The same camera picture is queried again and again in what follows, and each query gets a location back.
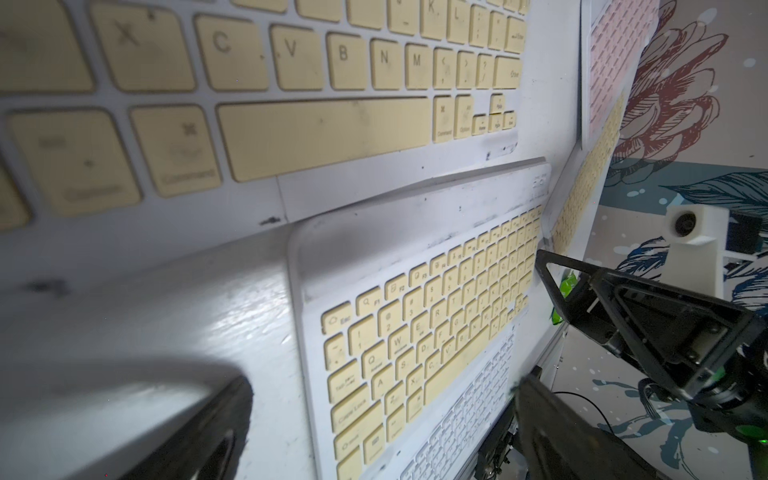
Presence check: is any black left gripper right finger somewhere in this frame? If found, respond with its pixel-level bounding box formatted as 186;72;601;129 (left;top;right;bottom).
515;375;665;480

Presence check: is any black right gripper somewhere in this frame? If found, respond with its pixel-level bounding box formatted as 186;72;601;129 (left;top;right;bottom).
535;250;767;444

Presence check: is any yellow keyboard right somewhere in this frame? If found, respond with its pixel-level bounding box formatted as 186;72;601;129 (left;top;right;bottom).
543;94;626;254

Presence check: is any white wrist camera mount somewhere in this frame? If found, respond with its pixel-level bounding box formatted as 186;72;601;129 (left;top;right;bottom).
660;204;729;299

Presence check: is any yellow keyboard under stack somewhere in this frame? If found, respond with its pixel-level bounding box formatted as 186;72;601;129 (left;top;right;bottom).
1;1;530;217

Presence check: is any pink keyboard right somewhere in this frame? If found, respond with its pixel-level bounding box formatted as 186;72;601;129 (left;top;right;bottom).
580;0;659;149

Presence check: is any yellow keyboard centre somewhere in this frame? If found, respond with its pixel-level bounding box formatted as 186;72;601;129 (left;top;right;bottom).
288;159;551;479

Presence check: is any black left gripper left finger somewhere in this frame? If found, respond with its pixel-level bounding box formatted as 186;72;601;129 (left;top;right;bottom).
123;376;253;479

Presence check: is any white keyboard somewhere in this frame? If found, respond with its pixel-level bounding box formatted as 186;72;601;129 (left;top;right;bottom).
399;327;516;479

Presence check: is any green packet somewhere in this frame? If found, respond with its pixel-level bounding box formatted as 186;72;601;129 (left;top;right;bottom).
551;270;578;325

